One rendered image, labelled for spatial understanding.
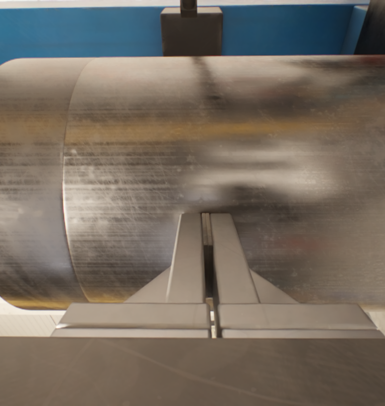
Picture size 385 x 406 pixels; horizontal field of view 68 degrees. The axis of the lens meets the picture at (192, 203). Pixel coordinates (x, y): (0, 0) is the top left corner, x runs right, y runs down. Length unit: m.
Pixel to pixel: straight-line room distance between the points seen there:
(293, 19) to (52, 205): 0.53
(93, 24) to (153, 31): 0.11
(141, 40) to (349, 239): 0.52
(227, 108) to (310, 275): 0.11
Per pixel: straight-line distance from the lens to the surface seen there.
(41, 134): 0.19
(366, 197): 0.18
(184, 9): 0.48
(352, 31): 0.64
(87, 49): 0.64
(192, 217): 0.15
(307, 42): 0.64
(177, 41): 0.52
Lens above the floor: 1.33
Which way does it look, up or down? 1 degrees up
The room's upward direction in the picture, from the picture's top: 90 degrees counter-clockwise
